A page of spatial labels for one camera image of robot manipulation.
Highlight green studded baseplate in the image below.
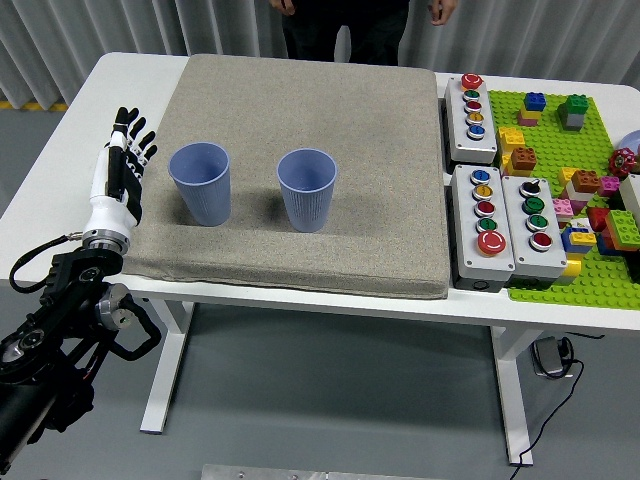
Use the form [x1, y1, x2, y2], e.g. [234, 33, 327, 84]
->
[487, 88, 640, 311]

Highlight white toy brick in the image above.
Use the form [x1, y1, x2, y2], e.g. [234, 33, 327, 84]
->
[563, 182, 597, 205]

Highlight yellow floor tape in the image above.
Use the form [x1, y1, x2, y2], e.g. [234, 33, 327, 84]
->
[0, 99, 66, 114]

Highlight blue ribbed plastic cup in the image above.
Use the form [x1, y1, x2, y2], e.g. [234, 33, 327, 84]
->
[167, 142, 233, 227]
[275, 148, 339, 234]

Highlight black floor cable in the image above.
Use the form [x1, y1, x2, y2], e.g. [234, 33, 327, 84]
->
[514, 344, 585, 469]

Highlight green toy brick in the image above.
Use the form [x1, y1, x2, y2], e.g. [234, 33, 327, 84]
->
[604, 209, 640, 247]
[558, 94, 591, 120]

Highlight white box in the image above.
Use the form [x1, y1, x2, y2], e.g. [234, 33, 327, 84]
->
[618, 173, 640, 226]

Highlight person's left hand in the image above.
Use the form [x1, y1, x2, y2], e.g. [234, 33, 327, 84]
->
[428, 0, 460, 27]

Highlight lavender bowl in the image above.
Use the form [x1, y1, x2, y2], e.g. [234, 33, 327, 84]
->
[619, 128, 640, 161]

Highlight grey five-button control box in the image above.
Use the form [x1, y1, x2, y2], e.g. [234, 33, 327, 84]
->
[449, 163, 516, 292]
[443, 73, 500, 165]

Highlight white pleated curtain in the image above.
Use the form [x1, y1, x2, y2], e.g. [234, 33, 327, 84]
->
[0, 0, 640, 114]

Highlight grey power adapter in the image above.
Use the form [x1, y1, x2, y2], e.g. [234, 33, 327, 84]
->
[530, 335, 574, 379]

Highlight grey selector switch control box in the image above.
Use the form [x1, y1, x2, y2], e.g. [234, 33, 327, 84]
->
[500, 175, 569, 290]

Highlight red toy brick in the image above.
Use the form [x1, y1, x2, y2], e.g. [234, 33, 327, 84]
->
[586, 206, 612, 234]

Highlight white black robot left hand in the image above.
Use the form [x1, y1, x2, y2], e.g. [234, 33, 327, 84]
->
[82, 106, 159, 239]

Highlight grey-brown fabric mat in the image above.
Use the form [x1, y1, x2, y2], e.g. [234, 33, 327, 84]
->
[119, 53, 450, 300]

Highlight orange toy brick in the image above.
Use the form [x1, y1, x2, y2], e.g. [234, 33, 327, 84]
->
[572, 169, 602, 194]
[510, 146, 538, 176]

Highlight white table leg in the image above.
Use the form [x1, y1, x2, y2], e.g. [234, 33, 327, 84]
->
[139, 298, 197, 434]
[489, 324, 546, 466]

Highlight person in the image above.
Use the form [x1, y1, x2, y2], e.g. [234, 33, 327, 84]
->
[281, 0, 411, 67]

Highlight red valve handwheel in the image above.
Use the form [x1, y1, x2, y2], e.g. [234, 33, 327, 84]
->
[608, 148, 637, 177]

